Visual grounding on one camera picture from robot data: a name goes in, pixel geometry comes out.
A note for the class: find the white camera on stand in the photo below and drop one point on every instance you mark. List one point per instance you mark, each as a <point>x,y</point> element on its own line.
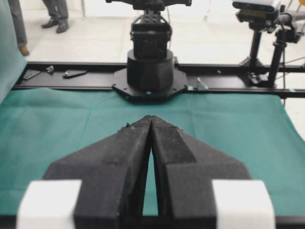
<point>261,15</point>

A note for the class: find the person legs dark shoes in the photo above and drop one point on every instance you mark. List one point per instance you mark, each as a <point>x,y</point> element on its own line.
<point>58,12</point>

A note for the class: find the small metal bracket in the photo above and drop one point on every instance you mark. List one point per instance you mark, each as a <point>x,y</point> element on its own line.
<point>50,69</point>

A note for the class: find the black flat tool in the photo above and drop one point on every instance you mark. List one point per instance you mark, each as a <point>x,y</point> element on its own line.
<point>73,73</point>

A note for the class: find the black camera stand pole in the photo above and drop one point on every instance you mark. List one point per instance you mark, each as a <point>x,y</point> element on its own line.
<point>252,60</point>

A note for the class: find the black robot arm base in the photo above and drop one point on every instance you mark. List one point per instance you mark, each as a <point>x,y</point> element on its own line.
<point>150,73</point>

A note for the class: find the person leg tan shoe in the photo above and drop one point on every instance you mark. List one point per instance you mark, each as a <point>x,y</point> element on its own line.
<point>19,26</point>

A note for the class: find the black tripod stand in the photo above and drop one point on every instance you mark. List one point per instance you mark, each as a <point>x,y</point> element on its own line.
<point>287,33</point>

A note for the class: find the green backdrop curtain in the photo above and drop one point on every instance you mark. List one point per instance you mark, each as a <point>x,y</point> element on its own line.
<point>12,63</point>

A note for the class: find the black flat plate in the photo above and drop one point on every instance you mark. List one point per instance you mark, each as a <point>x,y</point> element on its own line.
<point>30,74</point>

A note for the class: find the silver corner bracket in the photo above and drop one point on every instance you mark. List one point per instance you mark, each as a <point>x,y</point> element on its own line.
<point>201,86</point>

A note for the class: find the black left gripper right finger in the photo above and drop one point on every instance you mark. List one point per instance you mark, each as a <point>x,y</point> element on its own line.
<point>184,169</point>

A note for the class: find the green table cloth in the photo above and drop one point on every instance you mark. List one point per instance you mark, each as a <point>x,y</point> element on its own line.
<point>40,126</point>

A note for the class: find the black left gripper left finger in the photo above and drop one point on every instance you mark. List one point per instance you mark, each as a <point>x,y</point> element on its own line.
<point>113,173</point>

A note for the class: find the black aluminium frame rail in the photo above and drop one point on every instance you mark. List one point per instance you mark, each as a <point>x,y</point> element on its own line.
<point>221,79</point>

